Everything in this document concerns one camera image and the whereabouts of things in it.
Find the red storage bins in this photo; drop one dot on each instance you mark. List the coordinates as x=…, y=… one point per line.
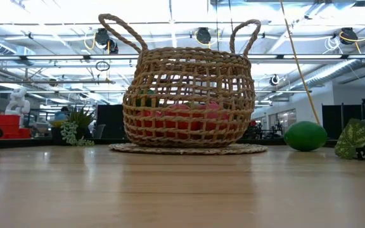
x=5, y=126

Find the black metal table frame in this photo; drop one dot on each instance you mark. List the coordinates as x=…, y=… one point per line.
x=27, y=144

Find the red apple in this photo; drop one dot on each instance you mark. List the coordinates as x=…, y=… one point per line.
x=182, y=123
x=152, y=123

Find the round woven mat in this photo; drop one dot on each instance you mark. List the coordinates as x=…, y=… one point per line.
x=185, y=150

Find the person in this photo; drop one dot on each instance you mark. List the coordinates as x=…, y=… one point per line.
x=61, y=114

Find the dark grape bunch with leaf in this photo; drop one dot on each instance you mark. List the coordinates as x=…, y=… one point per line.
x=355, y=136

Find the green succulent plant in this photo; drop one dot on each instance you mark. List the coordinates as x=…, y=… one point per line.
x=81, y=118

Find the black panel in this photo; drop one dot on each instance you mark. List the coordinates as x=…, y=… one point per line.
x=109, y=122
x=331, y=120

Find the woven wicker basket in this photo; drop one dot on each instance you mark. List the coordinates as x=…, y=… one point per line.
x=170, y=54

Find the pink dragon fruit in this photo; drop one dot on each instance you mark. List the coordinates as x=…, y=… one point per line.
x=214, y=114

